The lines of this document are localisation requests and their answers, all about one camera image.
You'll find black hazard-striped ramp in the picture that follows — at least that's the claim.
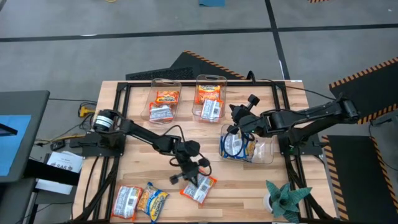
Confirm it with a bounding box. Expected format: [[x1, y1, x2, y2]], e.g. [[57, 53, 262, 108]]
[[125, 49, 248, 81]]

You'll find black aluminium rig frame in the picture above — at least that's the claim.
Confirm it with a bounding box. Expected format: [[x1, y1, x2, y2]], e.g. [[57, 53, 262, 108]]
[[73, 79, 338, 224]]

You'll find yellow cable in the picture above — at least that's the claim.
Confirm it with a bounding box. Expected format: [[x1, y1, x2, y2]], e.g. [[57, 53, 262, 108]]
[[37, 133, 86, 146]]

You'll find clear plastic bin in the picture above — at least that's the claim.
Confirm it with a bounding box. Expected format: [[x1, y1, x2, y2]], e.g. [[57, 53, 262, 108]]
[[140, 78, 183, 125], [219, 123, 274, 165], [192, 74, 228, 123]]

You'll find yellow cable connector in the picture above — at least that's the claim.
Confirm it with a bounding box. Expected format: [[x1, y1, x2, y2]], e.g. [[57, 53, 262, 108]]
[[77, 105, 96, 118]]

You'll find blue floor mat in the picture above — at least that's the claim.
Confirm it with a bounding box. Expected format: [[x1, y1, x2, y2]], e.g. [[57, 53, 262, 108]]
[[198, 0, 227, 7]]

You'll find black low shelf board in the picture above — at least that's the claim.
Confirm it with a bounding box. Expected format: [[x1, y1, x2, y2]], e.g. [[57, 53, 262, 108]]
[[23, 157, 81, 187]]

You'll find thin black cable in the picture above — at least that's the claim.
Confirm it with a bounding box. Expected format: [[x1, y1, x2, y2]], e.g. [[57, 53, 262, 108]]
[[248, 70, 338, 102]]

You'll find dark grey desk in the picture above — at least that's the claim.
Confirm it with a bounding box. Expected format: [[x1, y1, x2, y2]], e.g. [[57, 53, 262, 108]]
[[0, 90, 50, 184]]

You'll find orange Maruchan ramen pack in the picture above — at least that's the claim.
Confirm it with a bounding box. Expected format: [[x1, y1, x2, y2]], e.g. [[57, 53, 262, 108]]
[[154, 90, 180, 106], [197, 84, 221, 105], [111, 185, 144, 222], [179, 173, 218, 205]]

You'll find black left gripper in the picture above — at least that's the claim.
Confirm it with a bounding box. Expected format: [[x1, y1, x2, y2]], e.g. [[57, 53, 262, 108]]
[[170, 154, 211, 187]]

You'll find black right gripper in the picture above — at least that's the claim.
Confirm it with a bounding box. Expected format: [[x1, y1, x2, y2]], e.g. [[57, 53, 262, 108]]
[[229, 95, 261, 135]]

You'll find black cable loop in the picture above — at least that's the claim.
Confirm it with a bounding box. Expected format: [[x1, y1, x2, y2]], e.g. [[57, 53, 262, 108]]
[[222, 129, 248, 157]]

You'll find white printed paper sheet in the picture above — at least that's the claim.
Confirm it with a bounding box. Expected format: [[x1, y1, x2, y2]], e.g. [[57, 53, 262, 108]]
[[45, 150, 85, 174]]

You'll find green artificial succulent plant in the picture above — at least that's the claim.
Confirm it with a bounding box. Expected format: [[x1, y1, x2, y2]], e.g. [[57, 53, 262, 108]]
[[266, 180, 313, 224]]

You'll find black hazard-striped platform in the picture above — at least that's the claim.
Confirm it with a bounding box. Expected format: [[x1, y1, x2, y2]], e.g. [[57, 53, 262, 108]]
[[322, 134, 398, 224], [328, 57, 398, 125]]

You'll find white plant pot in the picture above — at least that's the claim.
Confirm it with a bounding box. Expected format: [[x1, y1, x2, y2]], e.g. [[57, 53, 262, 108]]
[[263, 192, 276, 214]]

